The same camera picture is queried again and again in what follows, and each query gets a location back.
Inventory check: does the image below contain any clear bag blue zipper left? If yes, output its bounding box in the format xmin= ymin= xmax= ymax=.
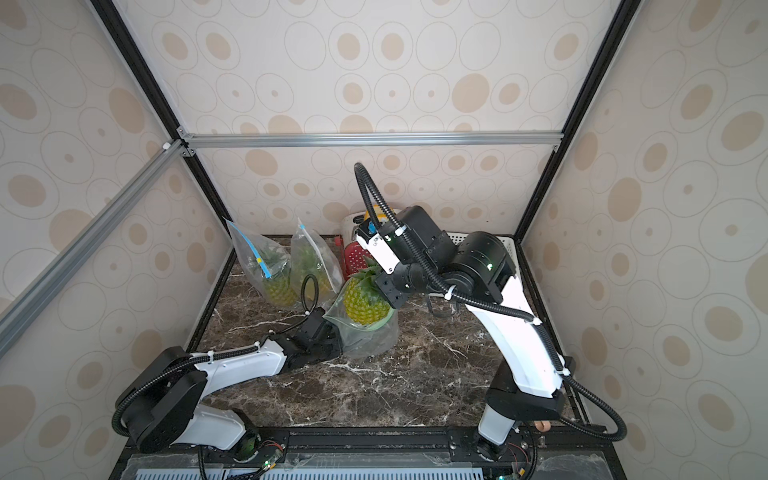
xmin=227 ymin=221 xmax=290 ymax=305

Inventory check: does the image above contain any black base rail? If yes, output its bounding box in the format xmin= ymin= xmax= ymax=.
xmin=110 ymin=427 xmax=626 ymax=479

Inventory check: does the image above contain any orange plastic cup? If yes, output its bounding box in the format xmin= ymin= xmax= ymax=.
xmin=534 ymin=420 xmax=552 ymax=433

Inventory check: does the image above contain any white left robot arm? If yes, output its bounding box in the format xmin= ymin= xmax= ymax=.
xmin=111 ymin=274 xmax=342 ymax=463

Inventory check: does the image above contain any white perforated plastic basket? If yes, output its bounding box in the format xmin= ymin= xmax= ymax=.
xmin=448 ymin=232 xmax=518 ymax=261

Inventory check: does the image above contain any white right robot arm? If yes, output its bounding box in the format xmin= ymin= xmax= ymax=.
xmin=353 ymin=163 xmax=628 ymax=459

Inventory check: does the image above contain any pineapple from green bag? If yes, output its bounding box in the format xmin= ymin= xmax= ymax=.
xmin=342 ymin=266 xmax=392 ymax=326

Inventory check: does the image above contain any red polka-dot toaster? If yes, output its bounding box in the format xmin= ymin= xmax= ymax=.
xmin=336 ymin=211 xmax=371 ymax=279

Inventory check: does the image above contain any green printed zip-top bag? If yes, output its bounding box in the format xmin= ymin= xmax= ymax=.
xmin=325 ymin=283 xmax=400 ymax=359

